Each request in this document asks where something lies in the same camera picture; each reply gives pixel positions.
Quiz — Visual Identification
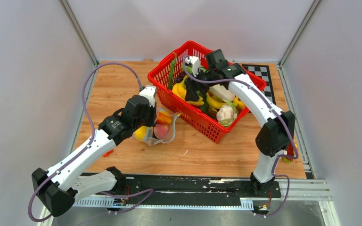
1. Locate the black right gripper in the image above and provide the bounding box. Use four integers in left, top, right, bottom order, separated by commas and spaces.
185, 66, 218, 101

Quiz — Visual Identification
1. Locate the yellow pear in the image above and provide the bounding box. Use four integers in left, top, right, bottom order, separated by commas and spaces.
133, 126, 149, 142

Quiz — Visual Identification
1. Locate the pink peach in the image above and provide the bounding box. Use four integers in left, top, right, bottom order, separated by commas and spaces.
153, 124, 169, 140

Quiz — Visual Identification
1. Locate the clear zip top bag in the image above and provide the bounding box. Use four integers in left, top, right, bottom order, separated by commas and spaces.
132, 109, 181, 146

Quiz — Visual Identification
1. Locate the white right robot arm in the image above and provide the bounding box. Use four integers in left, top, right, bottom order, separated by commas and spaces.
181, 49, 295, 197

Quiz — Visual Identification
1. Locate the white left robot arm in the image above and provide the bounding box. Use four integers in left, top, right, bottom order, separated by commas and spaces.
32, 93, 156, 217

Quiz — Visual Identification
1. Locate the white green napa cabbage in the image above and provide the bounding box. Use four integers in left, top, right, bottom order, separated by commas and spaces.
209, 84, 235, 102

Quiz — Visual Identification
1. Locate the yellow banana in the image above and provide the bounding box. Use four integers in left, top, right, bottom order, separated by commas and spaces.
172, 76, 204, 106
206, 93, 227, 110

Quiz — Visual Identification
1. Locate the white cauliflower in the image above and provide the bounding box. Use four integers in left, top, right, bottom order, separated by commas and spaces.
216, 105, 238, 124

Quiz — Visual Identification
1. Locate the green chili pepper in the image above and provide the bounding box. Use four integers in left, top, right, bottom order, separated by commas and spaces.
168, 52, 177, 90

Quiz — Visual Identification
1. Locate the black white checkerboard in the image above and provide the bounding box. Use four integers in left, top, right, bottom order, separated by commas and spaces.
242, 64, 276, 104

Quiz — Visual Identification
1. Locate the red plastic shopping basket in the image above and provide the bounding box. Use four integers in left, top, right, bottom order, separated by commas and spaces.
147, 40, 266, 145

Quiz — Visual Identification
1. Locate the red toy car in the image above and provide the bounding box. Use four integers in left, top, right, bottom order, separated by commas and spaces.
282, 143, 296, 163

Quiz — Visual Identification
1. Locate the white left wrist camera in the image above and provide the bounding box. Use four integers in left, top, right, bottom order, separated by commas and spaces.
139, 85, 157, 107

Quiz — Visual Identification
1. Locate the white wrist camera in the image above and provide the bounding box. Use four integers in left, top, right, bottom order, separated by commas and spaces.
139, 85, 157, 107
183, 56, 201, 77

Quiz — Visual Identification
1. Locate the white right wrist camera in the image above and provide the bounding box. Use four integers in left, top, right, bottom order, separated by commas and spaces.
183, 56, 201, 77

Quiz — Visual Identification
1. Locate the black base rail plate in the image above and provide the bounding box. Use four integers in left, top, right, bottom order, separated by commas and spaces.
108, 174, 281, 207

